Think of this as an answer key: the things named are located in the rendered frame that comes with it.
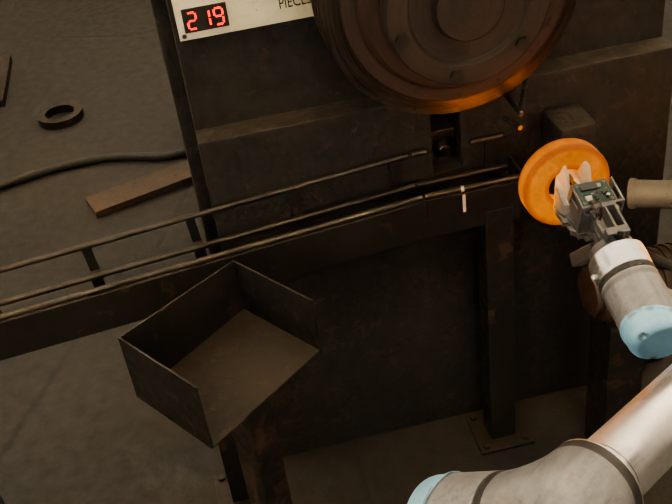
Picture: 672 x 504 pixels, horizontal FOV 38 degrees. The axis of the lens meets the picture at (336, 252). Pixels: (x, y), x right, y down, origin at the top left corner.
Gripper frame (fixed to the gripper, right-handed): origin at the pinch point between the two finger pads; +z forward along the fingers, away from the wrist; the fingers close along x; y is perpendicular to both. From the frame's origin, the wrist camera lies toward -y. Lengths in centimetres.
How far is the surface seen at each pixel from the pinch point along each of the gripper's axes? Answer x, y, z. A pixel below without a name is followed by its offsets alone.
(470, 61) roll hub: 11.6, 12.4, 17.8
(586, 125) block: -13.5, -10.2, 19.0
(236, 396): 62, -22, -16
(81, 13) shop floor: 106, -185, 323
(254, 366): 58, -23, -10
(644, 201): -21.3, -19.6, 5.4
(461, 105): 11.1, -1.4, 21.8
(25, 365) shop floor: 120, -107, 60
